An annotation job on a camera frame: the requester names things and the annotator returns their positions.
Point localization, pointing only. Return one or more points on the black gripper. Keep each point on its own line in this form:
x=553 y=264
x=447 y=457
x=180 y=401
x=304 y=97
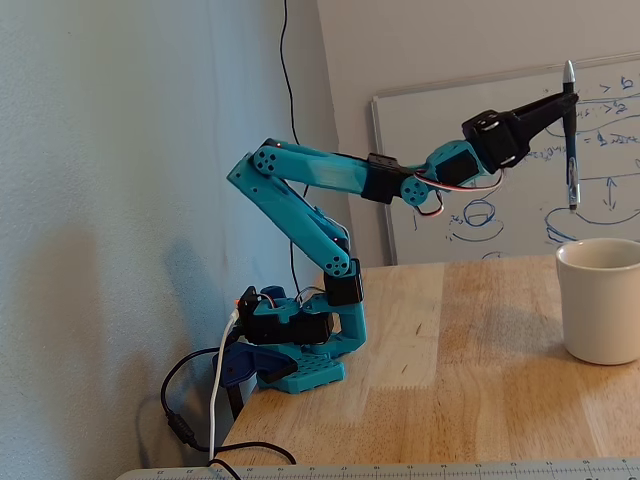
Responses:
x=500 y=137

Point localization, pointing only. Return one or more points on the black and blue pen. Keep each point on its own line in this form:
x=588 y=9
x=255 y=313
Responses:
x=571 y=165

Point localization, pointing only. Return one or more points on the white ceramic mug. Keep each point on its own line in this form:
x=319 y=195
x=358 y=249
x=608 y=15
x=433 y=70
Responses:
x=597 y=310

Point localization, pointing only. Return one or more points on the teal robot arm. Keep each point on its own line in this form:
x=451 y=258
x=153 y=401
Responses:
x=300 y=170

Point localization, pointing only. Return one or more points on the whiteboard with blue drawings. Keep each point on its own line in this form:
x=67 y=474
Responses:
x=525 y=230

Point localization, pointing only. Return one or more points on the grey gridded cutting mat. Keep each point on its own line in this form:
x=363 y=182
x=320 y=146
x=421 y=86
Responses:
x=400 y=471

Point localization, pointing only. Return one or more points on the blue table clamp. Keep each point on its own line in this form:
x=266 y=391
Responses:
x=245 y=365

